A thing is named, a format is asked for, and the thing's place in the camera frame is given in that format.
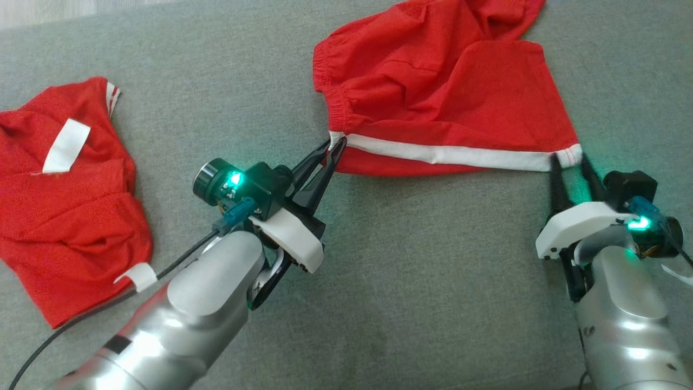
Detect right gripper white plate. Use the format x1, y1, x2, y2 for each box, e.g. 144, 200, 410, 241
535, 153, 640, 304

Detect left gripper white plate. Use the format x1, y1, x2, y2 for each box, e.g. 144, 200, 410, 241
248, 139, 348, 311

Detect red shorts with white trim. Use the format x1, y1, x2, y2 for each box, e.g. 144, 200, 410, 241
312, 0, 584, 177

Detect red basketball jersey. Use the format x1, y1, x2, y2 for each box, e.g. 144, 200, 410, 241
0, 76, 154, 330

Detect grey fabric sofa seat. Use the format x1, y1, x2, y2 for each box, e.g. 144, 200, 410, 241
0, 0, 693, 390

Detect blue right camera connector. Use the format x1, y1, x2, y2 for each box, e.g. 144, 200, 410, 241
627, 196, 662, 224

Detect blue camera connector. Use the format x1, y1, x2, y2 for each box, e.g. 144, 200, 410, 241
627, 196, 662, 224
212, 197, 257, 235

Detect blue left camera connector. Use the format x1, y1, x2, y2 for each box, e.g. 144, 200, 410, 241
212, 197, 257, 235

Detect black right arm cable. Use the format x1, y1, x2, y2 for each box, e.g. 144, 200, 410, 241
665, 225, 693, 269

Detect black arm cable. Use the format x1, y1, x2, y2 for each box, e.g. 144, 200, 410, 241
665, 225, 693, 269
6, 227, 223, 390

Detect white right cable strap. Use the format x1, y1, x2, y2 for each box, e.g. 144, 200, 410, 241
661, 263, 693, 287

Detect white cable strap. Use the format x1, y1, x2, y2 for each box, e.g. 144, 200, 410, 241
661, 263, 693, 287
113, 263, 159, 294

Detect white left cable strap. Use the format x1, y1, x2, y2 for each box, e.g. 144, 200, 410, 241
113, 263, 159, 294

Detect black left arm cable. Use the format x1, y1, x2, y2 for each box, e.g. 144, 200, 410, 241
6, 227, 223, 390

